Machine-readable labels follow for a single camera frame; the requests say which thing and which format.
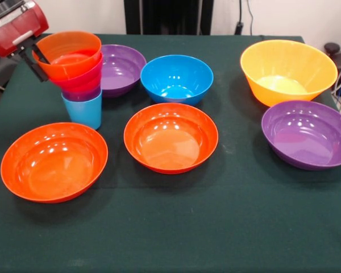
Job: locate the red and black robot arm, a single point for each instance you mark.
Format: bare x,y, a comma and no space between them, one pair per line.
3,11

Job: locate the small deep orange bowl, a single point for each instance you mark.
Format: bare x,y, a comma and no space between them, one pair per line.
71,68

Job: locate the dark green tablecloth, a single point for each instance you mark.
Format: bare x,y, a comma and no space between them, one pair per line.
159,213

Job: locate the purple plastic bowl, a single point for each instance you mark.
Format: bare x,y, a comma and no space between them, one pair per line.
307,136
122,68

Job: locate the blue plastic cup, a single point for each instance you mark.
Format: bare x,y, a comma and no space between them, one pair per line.
85,113

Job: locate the pink plastic bowl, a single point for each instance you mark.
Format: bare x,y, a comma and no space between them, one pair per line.
85,81

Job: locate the blue plastic bowl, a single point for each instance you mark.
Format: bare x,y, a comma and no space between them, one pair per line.
176,76

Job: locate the large yellow-orange bowl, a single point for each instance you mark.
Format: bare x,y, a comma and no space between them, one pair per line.
287,62

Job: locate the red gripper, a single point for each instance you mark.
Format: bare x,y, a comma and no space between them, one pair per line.
17,31

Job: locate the wide red-orange bowl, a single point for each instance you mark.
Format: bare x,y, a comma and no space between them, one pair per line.
54,167
170,142

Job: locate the purple plastic cup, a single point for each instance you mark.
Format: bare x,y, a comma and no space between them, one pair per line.
82,96

